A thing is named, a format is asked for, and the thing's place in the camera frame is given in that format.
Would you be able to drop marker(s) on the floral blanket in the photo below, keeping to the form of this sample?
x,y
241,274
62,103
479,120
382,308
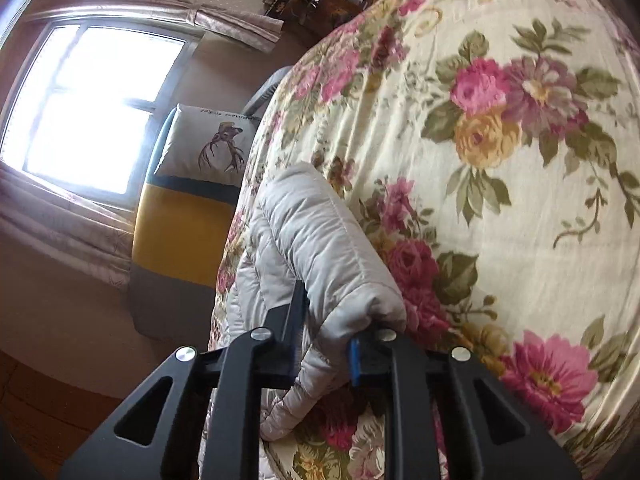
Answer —
x,y
480,170

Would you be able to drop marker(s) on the grey yellow blue headboard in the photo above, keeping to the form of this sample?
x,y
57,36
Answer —
x,y
175,240

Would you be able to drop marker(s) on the grey bed rail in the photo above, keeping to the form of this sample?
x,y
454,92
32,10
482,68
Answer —
x,y
262,91

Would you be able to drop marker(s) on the grey puffer jacket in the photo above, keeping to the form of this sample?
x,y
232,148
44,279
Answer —
x,y
320,255

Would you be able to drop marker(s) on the white deer print pillow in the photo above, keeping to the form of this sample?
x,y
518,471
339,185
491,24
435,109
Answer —
x,y
210,147

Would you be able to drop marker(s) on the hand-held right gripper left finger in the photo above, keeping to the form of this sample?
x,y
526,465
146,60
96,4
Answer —
x,y
287,341

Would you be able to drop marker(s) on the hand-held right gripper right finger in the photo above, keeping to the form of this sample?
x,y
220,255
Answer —
x,y
356,361

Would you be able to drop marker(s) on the bright window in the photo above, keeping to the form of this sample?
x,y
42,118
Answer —
x,y
95,105

